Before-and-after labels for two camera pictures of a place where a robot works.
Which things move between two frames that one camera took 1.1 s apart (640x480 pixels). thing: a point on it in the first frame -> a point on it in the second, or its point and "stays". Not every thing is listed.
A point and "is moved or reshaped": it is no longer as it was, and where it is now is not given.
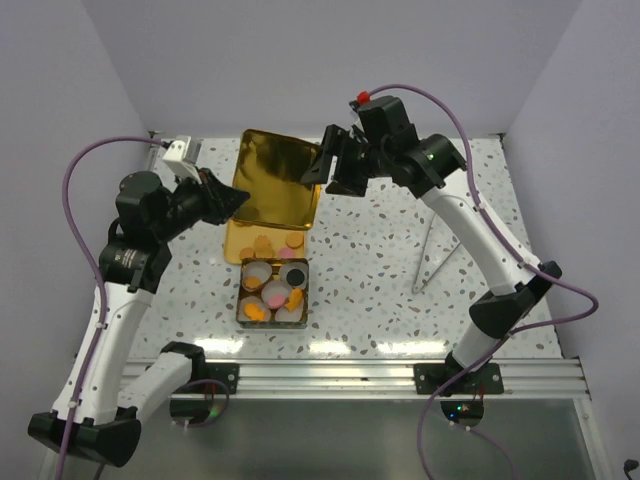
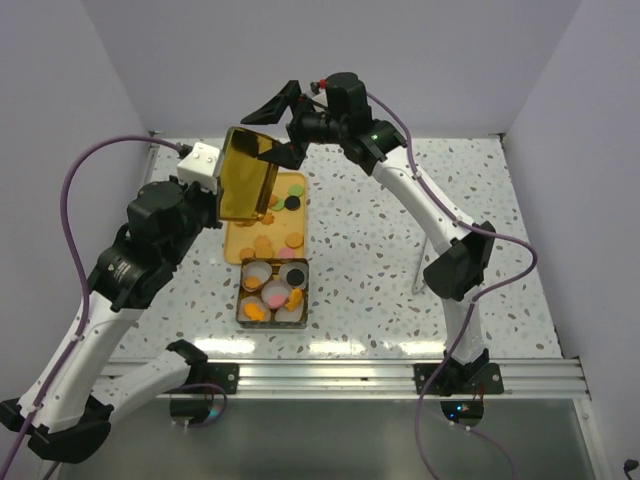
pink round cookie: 276,301 stays
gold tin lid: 270,168 is moved or reshaped
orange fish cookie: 254,312 stays
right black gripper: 319,173 -> 291,154
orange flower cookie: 252,282 stays
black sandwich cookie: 295,277 stays
